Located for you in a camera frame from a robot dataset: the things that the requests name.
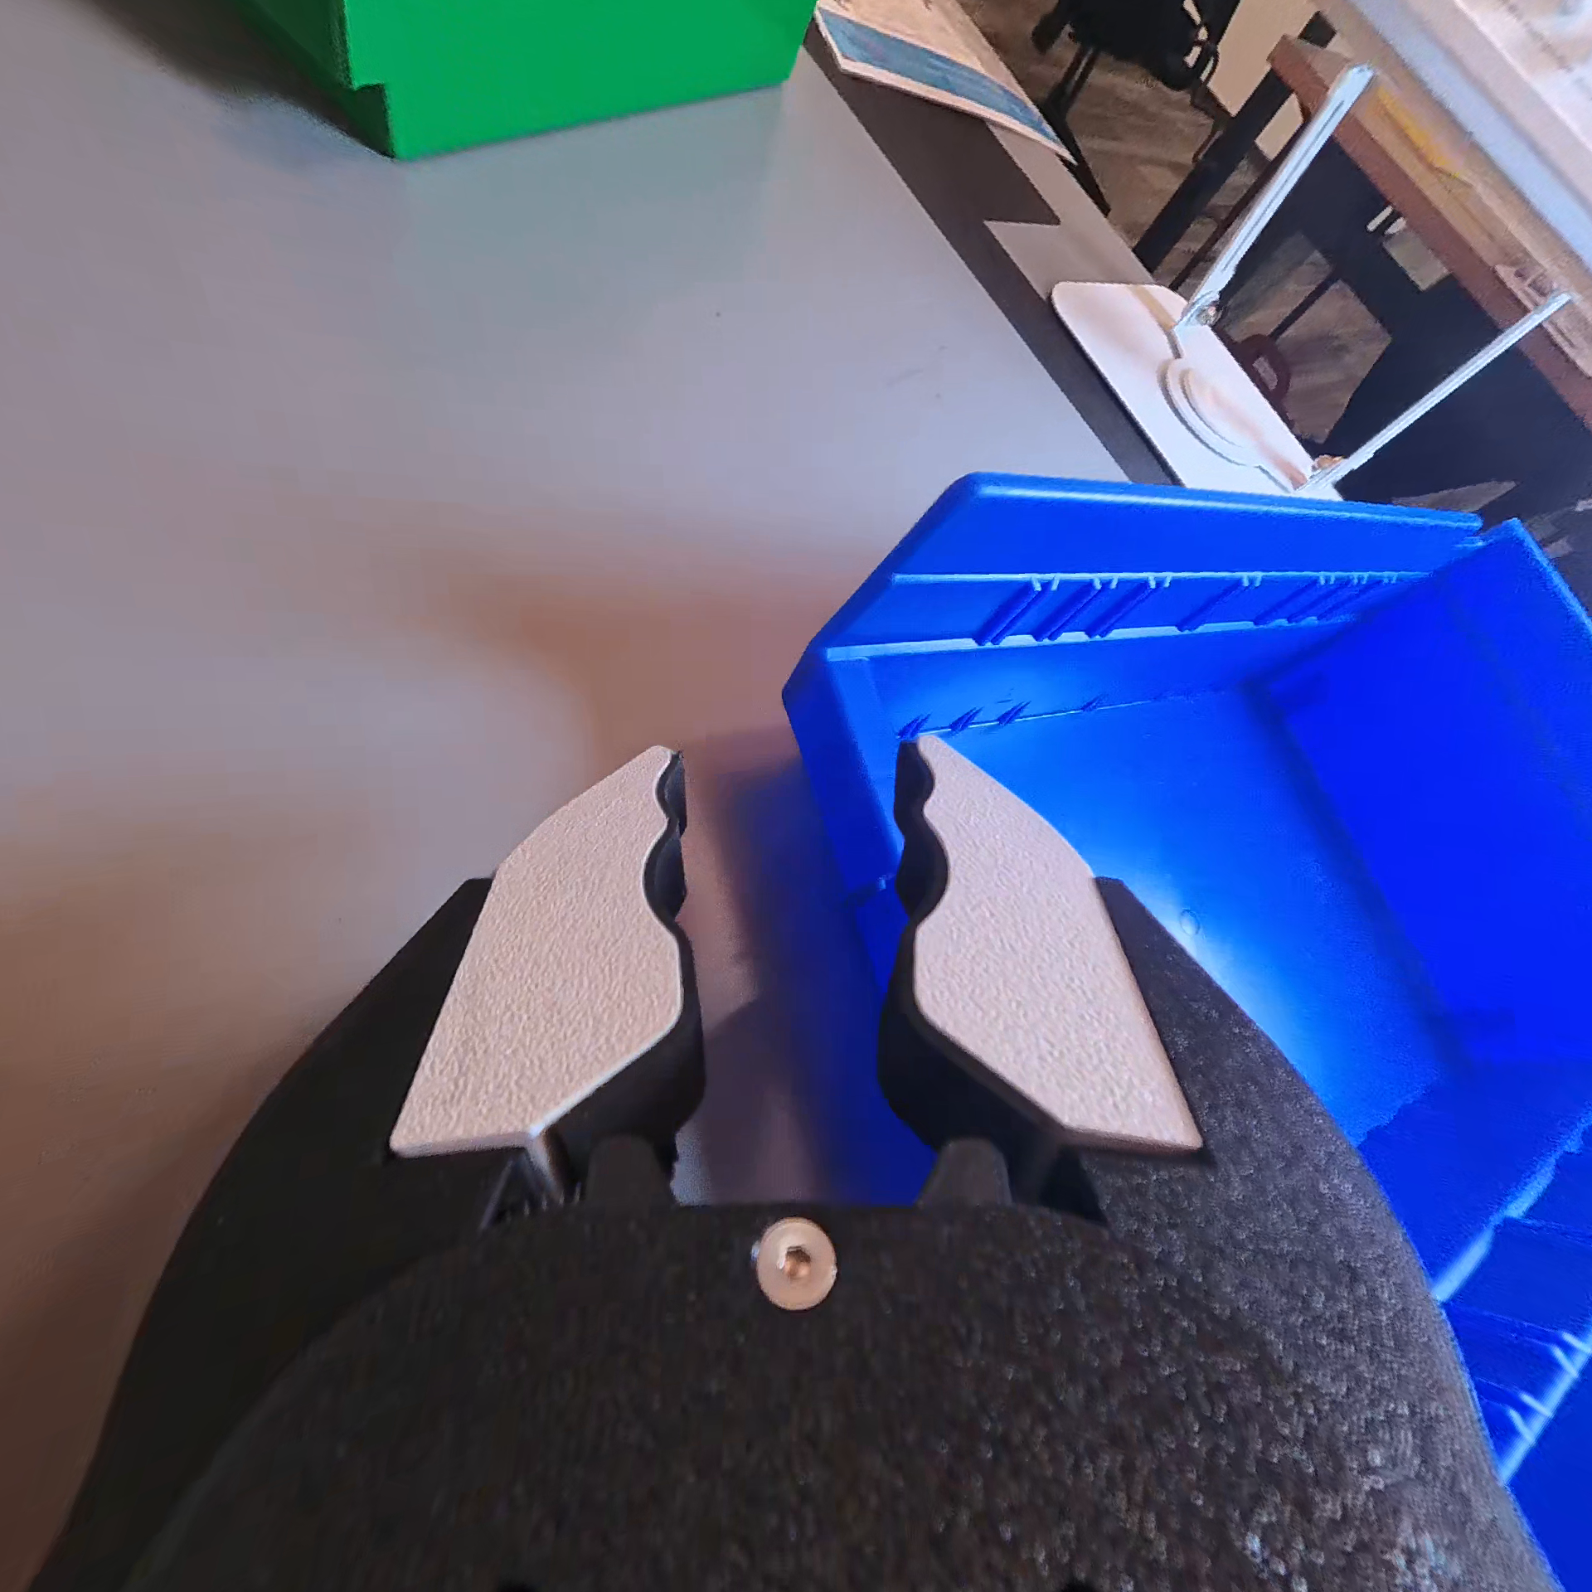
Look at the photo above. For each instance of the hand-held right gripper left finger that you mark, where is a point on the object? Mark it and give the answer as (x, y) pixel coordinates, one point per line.
(560, 981)

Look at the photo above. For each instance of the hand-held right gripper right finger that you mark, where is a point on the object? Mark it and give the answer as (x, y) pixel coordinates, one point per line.
(1031, 981)

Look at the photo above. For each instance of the blue plastic bin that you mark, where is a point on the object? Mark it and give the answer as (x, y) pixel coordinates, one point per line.
(1306, 810)

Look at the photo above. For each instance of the green plastic bin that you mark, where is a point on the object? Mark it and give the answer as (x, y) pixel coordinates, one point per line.
(560, 63)

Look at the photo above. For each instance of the white document stand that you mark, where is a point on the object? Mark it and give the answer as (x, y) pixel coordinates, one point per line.
(1146, 362)

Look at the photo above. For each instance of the wooden desk with black legs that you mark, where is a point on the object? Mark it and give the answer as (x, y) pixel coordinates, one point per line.
(1478, 267)

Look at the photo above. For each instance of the printed paper sheet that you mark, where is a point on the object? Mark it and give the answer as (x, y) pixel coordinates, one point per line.
(920, 54)

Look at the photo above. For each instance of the black office chair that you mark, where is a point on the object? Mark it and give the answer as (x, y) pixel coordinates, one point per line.
(1146, 30)

